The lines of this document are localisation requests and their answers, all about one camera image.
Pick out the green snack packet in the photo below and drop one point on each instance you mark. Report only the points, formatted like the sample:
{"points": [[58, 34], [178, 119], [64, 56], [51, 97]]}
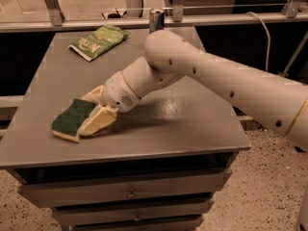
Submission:
{"points": [[91, 46]]}

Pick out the green and yellow sponge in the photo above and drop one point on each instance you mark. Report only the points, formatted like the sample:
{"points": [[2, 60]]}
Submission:
{"points": [[67, 124]]}

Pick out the bottom grey drawer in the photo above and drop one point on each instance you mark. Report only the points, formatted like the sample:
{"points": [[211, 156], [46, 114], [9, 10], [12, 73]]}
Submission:
{"points": [[156, 224]]}

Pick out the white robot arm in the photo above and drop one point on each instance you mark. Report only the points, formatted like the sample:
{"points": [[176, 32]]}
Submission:
{"points": [[278, 103]]}

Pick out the silver blue drink can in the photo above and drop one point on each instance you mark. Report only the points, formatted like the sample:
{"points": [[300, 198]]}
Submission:
{"points": [[156, 19]]}

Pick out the grey drawer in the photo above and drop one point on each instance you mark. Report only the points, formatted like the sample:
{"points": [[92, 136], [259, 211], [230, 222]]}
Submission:
{"points": [[156, 224], [104, 190], [134, 212]]}

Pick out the middle grey drawer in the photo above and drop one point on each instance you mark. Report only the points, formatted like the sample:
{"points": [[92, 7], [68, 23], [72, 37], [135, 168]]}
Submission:
{"points": [[134, 212]]}

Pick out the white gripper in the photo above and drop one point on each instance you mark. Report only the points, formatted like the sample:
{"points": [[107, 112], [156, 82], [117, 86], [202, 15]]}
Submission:
{"points": [[117, 91]]}

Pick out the top grey drawer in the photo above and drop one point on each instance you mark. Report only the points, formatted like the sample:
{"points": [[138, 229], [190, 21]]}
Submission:
{"points": [[104, 190]]}

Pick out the metal railing frame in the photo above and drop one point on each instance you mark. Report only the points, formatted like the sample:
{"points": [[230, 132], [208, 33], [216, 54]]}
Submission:
{"points": [[70, 15]]}

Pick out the grey drawer cabinet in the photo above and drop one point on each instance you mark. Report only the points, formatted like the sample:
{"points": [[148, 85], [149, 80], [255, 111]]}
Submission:
{"points": [[182, 127]]}

